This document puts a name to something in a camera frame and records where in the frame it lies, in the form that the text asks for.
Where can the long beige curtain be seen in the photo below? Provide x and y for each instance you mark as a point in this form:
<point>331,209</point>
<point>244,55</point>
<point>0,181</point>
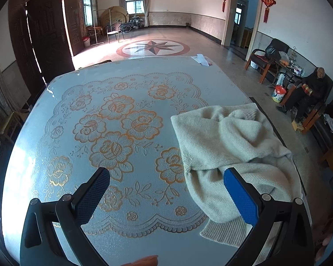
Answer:
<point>146,5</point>

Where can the metal frame chair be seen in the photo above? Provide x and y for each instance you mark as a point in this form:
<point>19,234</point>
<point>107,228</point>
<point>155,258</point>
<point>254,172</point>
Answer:
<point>113,32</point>

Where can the small barred window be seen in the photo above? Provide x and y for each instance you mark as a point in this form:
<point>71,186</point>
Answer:
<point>134,2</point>

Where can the grey window curtain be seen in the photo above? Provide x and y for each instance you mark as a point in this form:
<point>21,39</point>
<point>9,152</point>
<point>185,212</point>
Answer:
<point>0,88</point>

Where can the cream knitted sweater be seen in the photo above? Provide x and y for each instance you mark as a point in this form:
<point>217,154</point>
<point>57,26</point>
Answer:
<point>224,144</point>

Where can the cluttered side table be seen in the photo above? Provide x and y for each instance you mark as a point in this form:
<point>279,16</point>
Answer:
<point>290,66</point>

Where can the dark wooden wardrobe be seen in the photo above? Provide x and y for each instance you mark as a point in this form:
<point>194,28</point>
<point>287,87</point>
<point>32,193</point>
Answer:
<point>44,33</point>

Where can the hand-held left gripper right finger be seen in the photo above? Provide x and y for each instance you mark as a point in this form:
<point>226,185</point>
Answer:
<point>241,196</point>

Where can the cream door frame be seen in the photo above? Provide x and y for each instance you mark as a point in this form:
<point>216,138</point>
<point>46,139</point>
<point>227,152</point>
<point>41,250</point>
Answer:
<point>227,19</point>

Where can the white paper sheets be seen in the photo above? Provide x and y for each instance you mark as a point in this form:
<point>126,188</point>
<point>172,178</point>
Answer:
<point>202,59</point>

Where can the narrow side window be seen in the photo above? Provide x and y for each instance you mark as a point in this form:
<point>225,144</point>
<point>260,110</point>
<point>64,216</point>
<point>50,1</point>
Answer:
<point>86,9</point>

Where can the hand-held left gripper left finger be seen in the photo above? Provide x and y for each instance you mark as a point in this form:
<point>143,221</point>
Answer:
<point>93,194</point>

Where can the floral plastic tablecloth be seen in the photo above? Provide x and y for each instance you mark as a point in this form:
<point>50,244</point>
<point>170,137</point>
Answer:
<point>113,102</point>

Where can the person's left hand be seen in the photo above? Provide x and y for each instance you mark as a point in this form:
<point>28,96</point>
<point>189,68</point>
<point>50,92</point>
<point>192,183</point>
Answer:
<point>147,261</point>

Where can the small wooden chair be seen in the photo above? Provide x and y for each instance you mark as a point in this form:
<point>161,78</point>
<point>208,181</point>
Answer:
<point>95,30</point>

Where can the black wooden armchair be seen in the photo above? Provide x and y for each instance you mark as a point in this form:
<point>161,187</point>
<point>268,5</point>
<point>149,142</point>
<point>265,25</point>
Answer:
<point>272,50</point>

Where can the red and white plastic bag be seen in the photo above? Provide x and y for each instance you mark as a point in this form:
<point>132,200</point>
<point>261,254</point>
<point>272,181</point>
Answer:
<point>279,94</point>

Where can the parked tricycle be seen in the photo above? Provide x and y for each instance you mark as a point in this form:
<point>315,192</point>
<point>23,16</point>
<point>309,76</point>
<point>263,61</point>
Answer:
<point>129,25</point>

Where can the large round bamboo tray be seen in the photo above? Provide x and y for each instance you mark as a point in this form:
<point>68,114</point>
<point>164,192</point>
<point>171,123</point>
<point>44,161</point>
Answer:
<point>115,15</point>

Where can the large red knot ornament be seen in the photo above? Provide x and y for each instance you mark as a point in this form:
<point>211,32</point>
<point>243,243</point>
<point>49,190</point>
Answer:
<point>267,2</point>

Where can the sheer side window curtain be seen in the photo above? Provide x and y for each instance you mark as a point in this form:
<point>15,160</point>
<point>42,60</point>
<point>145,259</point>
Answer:
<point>93,8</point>

